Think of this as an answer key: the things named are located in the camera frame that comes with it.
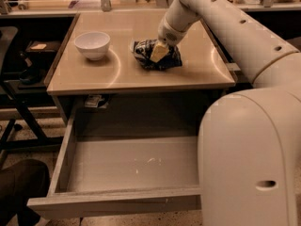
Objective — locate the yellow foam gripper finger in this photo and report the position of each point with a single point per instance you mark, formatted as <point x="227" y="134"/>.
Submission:
<point x="158" y="52"/>

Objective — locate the blue chip bag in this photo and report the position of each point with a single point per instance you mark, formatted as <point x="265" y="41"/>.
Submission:
<point x="142" y="50"/>

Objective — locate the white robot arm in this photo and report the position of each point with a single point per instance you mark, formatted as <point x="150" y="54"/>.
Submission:
<point x="249" y="141"/>

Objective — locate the grey counter cabinet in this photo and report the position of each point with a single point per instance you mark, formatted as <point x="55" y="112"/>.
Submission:
<point x="202" y="66"/>

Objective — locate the open grey drawer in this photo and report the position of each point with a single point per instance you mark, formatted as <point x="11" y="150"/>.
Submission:
<point x="113" y="163"/>

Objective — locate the white ceramic bowl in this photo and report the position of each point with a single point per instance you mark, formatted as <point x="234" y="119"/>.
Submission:
<point x="93" y="45"/>

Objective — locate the dark box on shelf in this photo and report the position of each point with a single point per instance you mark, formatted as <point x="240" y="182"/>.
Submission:
<point x="42" y="49"/>

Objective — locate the black chair frame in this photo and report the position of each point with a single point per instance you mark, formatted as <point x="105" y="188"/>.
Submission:
<point x="41" y="142"/>

